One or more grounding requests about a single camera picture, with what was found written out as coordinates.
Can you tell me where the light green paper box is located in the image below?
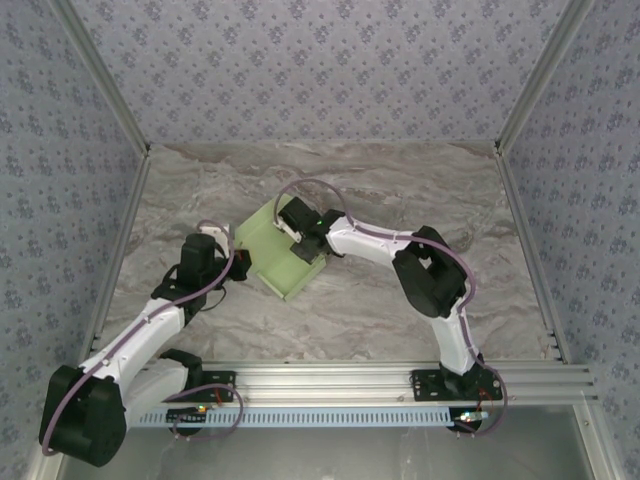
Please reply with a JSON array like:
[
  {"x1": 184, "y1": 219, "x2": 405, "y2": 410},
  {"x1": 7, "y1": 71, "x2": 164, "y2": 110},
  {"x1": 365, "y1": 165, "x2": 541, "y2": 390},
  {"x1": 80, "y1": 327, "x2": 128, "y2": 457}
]
[{"x1": 234, "y1": 197, "x2": 329, "y2": 303}]

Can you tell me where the small left circuit board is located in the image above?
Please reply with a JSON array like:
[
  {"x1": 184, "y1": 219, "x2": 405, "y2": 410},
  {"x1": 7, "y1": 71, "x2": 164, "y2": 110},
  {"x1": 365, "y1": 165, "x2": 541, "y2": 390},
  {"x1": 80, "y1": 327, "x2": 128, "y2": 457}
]
[{"x1": 167, "y1": 405, "x2": 210, "y2": 426}]

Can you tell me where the small circuit board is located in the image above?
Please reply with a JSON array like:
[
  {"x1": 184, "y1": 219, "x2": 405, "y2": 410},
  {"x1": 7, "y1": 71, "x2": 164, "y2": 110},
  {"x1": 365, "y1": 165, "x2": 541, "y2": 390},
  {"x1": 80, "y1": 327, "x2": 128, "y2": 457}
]
[
  {"x1": 167, "y1": 405, "x2": 210, "y2": 426},
  {"x1": 449, "y1": 409, "x2": 489, "y2": 432}
]

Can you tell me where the grey metal panel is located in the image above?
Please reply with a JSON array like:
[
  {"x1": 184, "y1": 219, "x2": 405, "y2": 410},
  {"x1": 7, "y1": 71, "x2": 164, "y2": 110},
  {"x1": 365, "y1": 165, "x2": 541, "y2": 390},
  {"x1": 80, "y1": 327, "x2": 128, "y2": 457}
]
[{"x1": 29, "y1": 405, "x2": 616, "y2": 480}]

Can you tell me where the small right circuit board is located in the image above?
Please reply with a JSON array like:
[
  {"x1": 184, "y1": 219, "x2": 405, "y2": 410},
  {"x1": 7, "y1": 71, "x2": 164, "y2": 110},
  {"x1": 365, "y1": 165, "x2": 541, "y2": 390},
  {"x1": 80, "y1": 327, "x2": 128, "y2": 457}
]
[{"x1": 449, "y1": 409, "x2": 489, "y2": 432}]

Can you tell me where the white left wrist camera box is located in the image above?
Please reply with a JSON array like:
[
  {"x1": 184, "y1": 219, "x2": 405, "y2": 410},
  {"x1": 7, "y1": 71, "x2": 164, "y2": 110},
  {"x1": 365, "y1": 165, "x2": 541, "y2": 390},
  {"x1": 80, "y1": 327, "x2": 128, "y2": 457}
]
[{"x1": 198, "y1": 224, "x2": 235, "y2": 256}]

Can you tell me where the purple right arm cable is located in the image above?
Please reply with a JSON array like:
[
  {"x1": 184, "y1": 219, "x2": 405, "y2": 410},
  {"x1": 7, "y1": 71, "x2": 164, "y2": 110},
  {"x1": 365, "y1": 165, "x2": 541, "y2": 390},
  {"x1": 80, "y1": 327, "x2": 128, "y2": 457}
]
[{"x1": 273, "y1": 178, "x2": 481, "y2": 371}]

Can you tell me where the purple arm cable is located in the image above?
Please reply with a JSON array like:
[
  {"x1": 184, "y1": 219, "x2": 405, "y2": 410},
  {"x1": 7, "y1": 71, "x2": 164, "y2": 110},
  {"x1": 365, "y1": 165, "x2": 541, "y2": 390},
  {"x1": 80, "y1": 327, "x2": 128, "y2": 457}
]
[
  {"x1": 39, "y1": 218, "x2": 236, "y2": 457},
  {"x1": 273, "y1": 178, "x2": 481, "y2": 371}
]

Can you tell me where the thin black left wrist cable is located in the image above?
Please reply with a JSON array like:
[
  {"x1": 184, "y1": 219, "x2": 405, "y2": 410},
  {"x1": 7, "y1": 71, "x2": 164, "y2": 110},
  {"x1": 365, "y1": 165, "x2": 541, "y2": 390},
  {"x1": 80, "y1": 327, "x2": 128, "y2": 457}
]
[{"x1": 197, "y1": 287, "x2": 229, "y2": 314}]

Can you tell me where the aluminium frame rail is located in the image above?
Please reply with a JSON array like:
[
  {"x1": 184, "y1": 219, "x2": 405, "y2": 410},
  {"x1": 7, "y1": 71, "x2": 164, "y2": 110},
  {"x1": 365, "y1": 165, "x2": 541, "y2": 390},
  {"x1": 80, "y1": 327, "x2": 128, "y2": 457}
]
[
  {"x1": 79, "y1": 149, "x2": 151, "y2": 369},
  {"x1": 497, "y1": 149, "x2": 571, "y2": 364}
]

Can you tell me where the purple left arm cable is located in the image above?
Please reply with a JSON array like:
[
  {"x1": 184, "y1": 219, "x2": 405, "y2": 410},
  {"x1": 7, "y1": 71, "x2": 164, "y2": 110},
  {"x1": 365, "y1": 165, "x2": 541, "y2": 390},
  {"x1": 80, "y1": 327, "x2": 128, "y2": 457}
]
[{"x1": 39, "y1": 218, "x2": 236, "y2": 457}]

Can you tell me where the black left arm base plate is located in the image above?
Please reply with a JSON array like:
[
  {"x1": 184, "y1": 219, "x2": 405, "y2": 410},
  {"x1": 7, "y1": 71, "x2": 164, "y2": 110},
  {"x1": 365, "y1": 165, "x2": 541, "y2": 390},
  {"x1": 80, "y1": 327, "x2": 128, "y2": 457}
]
[{"x1": 164, "y1": 369, "x2": 237, "y2": 404}]

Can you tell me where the wide aluminium frame beam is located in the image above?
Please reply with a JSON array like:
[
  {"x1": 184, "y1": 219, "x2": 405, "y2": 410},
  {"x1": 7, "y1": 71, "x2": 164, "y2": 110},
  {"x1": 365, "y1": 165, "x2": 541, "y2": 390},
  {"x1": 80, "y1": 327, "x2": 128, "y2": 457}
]
[{"x1": 74, "y1": 363, "x2": 599, "y2": 404}]

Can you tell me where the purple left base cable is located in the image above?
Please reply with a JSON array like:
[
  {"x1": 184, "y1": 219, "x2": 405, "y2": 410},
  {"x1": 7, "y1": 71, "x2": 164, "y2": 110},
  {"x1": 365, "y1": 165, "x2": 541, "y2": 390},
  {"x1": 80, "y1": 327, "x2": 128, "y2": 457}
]
[{"x1": 162, "y1": 382, "x2": 245, "y2": 444}]

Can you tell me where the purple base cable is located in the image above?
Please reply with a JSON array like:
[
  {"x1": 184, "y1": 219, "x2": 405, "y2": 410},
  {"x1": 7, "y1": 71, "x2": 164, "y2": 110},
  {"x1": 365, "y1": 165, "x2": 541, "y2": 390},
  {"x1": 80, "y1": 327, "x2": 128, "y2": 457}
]
[
  {"x1": 452, "y1": 367, "x2": 510, "y2": 439},
  {"x1": 162, "y1": 382, "x2": 245, "y2": 444}
]

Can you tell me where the light blue slotted cable duct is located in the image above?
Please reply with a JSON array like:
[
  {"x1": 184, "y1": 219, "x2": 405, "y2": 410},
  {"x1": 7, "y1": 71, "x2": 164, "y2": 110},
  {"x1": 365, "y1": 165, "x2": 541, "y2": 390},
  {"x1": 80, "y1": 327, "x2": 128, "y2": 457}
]
[{"x1": 134, "y1": 407, "x2": 586, "y2": 429}]

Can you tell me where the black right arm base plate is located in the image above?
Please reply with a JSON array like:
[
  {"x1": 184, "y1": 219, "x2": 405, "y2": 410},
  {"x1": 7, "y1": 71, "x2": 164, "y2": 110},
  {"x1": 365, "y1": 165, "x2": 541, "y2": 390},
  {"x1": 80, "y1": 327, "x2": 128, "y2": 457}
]
[{"x1": 410, "y1": 368, "x2": 504, "y2": 403}]

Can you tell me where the aluminium frame post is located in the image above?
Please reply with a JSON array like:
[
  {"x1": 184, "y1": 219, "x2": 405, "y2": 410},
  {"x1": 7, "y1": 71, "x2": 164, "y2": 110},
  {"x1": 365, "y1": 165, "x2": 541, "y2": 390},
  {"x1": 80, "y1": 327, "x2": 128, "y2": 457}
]
[
  {"x1": 49, "y1": 0, "x2": 152, "y2": 154},
  {"x1": 493, "y1": 0, "x2": 596, "y2": 154}
]

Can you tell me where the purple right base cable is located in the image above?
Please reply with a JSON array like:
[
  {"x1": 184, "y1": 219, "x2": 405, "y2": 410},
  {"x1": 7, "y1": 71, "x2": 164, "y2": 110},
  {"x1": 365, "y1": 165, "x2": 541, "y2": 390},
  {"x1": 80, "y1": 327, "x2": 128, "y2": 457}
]
[{"x1": 452, "y1": 367, "x2": 510, "y2": 439}]

